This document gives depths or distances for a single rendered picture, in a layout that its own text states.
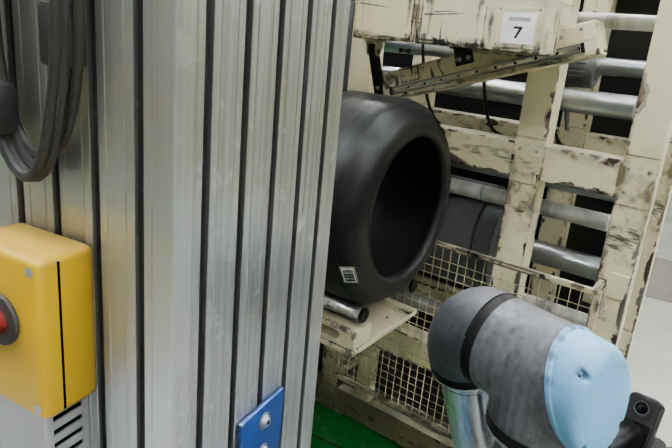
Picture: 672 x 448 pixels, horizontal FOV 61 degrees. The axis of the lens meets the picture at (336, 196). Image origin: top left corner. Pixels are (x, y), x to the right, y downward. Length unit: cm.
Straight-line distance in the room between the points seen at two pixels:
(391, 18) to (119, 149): 144
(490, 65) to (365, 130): 53
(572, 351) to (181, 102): 44
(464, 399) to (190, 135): 54
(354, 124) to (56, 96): 107
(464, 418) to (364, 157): 74
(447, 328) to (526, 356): 10
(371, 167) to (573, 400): 89
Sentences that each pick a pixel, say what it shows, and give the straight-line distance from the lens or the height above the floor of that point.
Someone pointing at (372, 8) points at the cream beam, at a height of 173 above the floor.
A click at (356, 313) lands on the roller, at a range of 159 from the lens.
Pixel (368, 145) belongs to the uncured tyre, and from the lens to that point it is 140.
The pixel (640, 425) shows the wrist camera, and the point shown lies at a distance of 103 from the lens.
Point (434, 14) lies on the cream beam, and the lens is 174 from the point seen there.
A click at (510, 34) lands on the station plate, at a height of 168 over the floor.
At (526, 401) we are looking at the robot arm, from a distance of 65.
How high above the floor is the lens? 164
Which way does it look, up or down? 16 degrees down
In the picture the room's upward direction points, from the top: 5 degrees clockwise
